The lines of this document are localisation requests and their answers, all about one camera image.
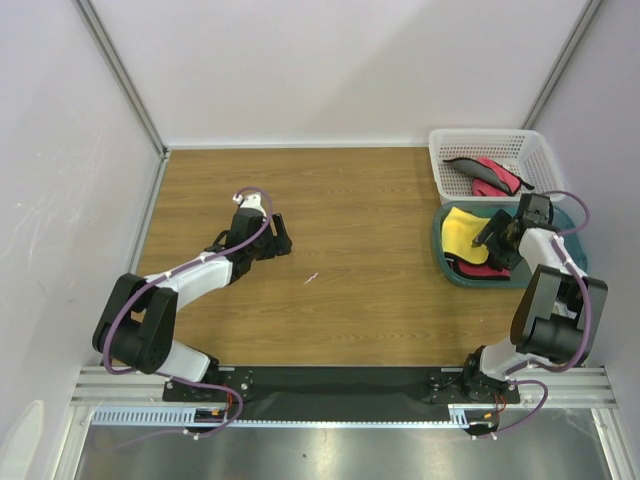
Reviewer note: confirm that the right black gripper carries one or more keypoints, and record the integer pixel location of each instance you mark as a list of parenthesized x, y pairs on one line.
[(500, 240)]

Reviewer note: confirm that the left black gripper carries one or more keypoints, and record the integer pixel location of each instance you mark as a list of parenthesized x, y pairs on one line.
[(277, 245)]

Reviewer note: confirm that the pink and black towel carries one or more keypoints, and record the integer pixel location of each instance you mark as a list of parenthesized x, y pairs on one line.
[(470, 271)]

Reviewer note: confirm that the yellow and black towel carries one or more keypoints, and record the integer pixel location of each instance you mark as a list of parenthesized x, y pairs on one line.
[(459, 230)]

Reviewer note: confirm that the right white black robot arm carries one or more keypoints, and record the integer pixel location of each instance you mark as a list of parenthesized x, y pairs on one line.
[(557, 318)]

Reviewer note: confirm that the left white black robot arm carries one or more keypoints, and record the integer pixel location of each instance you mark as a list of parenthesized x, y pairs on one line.
[(135, 333)]

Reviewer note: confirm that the teal transparent plastic tray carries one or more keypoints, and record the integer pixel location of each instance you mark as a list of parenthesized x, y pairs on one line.
[(519, 277)]

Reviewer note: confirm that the white perforated plastic basket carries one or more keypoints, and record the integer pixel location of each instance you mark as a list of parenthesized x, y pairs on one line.
[(525, 153)]

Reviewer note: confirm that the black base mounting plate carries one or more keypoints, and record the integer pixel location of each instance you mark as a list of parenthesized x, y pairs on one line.
[(356, 394)]

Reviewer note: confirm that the white object at left edge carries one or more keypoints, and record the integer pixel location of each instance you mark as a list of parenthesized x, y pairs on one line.
[(21, 443)]

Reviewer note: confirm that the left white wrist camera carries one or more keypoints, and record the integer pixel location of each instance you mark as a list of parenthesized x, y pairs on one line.
[(252, 200)]

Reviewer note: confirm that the right grey cable duct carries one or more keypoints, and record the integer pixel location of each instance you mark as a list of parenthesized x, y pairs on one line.
[(467, 415)]

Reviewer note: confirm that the grey cable duct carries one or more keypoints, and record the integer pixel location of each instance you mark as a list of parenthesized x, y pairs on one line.
[(172, 416), (467, 415)]

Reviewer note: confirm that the left grey cable duct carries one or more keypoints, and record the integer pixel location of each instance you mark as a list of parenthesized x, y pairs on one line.
[(172, 416)]

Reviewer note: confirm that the aluminium frame rail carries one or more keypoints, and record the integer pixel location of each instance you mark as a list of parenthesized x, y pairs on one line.
[(580, 388)]

